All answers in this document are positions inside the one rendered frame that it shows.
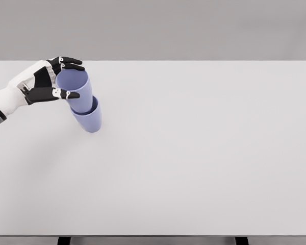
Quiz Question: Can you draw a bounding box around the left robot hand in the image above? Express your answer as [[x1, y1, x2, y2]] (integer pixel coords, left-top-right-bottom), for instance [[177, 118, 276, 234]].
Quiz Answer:
[[8, 56, 85, 106]]

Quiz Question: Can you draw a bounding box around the blue-purple plastic cup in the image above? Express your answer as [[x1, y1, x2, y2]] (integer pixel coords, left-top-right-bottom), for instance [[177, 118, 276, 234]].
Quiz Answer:
[[55, 69, 93, 115], [70, 95, 102, 133]]

